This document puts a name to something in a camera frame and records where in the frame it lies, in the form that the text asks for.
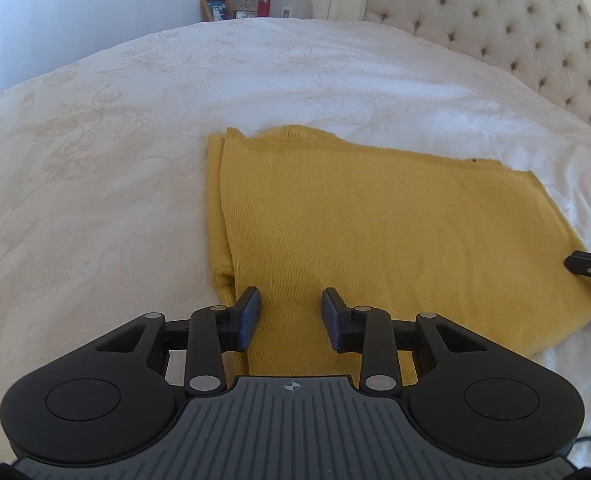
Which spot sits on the yellow knit sweater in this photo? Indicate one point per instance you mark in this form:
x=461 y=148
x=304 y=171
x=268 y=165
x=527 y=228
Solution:
x=375 y=220

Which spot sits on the wooden photo frame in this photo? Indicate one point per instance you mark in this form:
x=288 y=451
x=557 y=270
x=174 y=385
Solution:
x=216 y=9

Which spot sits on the small silver picture frame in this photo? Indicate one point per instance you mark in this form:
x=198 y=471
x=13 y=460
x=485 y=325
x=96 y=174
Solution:
x=245 y=11

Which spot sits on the tufted beige headboard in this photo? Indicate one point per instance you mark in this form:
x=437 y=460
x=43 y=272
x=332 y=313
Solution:
x=490 y=15

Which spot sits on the bed with white bedspread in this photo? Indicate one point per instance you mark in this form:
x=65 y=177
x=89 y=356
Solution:
x=100 y=160

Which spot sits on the red bottle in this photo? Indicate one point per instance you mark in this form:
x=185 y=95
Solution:
x=264 y=6

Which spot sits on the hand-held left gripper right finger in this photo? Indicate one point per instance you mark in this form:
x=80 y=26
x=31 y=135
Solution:
x=331 y=317

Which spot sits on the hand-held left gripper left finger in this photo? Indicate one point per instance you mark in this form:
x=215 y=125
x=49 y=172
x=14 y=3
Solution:
x=249 y=317

